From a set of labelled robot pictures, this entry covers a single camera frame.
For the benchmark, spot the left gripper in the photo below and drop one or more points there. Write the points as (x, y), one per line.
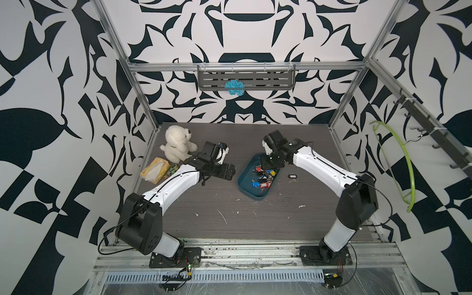
(224, 174)

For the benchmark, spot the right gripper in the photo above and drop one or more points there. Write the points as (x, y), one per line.
(265, 163)

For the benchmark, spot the green tag key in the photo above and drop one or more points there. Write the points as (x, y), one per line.
(172, 170)

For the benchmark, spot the teal storage box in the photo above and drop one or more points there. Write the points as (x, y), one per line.
(254, 181)

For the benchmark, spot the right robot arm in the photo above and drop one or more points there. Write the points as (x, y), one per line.
(357, 194)

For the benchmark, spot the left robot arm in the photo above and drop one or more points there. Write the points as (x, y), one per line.
(141, 221)

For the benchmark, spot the white teddy bear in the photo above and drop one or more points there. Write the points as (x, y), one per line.
(178, 145)

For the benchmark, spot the yellow tissue pack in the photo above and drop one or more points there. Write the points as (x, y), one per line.
(155, 171)

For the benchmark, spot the teal scrunchie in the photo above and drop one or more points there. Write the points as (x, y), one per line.
(235, 87)

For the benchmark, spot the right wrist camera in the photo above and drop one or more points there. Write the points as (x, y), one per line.
(268, 150)

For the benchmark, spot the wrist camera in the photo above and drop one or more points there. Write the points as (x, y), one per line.
(223, 151)
(268, 150)

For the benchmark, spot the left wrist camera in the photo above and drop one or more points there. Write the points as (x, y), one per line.
(223, 151)

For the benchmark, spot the grey slotted wall shelf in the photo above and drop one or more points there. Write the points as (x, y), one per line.
(254, 77)

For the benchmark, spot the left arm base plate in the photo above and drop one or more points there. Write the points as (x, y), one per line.
(187, 256)

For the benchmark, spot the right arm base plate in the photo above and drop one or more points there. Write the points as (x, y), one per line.
(313, 256)

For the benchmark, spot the white cable duct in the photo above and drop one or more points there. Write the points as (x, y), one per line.
(221, 276)

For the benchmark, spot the dark wall hook rail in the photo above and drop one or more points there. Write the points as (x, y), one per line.
(444, 139)

